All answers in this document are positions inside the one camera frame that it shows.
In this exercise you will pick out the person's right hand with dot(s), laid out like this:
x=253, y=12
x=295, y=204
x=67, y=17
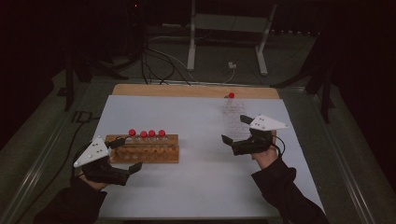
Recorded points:
x=264, y=158

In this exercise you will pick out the grey metal stand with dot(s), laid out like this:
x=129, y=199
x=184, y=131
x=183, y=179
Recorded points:
x=230, y=23

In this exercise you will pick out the white table mat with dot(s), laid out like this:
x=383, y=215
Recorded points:
x=199, y=186

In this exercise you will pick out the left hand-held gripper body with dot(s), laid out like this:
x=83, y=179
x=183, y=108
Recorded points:
x=99, y=169

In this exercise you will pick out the aluminium frame rail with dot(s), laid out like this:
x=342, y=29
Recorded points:
x=37, y=161
x=342, y=161

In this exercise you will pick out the person's left hand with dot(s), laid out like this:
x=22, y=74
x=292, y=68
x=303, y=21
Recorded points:
x=93, y=185

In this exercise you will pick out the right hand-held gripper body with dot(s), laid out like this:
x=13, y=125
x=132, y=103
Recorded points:
x=255, y=143

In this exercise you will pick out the black stand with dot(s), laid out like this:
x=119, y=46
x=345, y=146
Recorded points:
x=70, y=84
x=325, y=93

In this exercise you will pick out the wooden test tube rack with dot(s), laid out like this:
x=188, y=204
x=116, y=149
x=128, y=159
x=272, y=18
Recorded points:
x=149, y=154

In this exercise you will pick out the clear plastic test tube rack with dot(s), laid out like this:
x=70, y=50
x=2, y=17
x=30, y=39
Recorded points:
x=233, y=124

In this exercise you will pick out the white plug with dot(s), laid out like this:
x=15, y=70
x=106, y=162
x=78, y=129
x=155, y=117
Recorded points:
x=232, y=65

